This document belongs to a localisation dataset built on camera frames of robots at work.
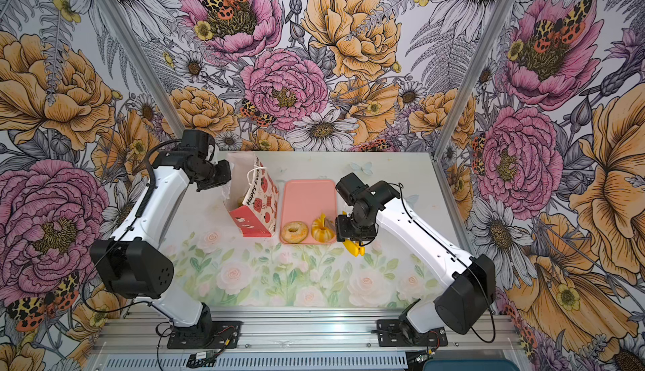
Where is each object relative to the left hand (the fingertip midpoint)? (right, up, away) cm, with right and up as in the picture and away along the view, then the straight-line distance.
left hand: (227, 185), depth 83 cm
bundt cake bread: (+31, -16, +8) cm, 36 cm away
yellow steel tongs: (+40, -16, -17) cm, 47 cm away
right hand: (+39, -17, -9) cm, 43 cm away
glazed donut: (+21, -17, +9) cm, 28 cm away
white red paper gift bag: (+10, -5, -4) cm, 12 cm away
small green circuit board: (-2, -49, -11) cm, 50 cm away
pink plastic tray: (+23, -7, +21) cm, 32 cm away
